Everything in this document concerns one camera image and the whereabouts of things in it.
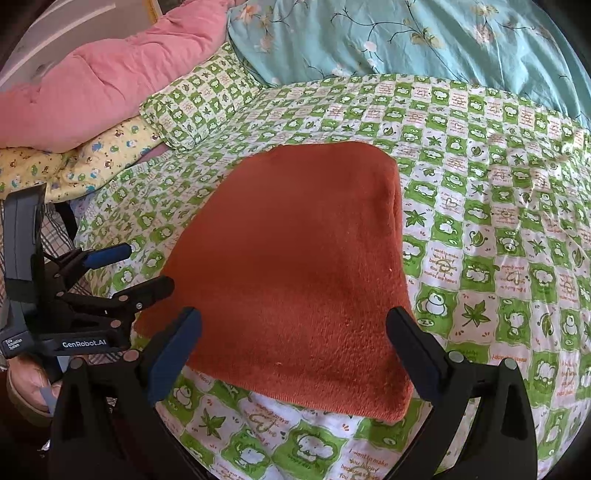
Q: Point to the pink quilt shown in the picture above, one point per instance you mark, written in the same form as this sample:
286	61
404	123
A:
101	78

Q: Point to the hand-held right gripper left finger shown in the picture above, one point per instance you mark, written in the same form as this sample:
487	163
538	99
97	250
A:
168	364

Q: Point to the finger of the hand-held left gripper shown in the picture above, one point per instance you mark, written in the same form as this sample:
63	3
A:
147	290
108	256

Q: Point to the teal floral quilt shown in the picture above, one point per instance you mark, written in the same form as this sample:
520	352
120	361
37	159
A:
415	37

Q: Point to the person's left hand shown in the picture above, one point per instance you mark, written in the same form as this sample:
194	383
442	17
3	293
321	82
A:
30	383

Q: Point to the green checked bed sheet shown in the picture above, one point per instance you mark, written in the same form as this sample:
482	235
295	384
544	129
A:
485	230

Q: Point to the orange knit sweater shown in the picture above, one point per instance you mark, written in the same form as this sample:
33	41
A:
295	277

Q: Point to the plaid cloth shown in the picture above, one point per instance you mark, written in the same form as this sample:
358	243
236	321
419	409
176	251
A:
57	235

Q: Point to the green checked pillow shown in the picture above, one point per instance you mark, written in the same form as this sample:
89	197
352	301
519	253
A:
203	97

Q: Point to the yellow cartoon print pillow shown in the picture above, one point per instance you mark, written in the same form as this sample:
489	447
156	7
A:
92	157

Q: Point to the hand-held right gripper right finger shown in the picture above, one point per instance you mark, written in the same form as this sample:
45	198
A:
422	364

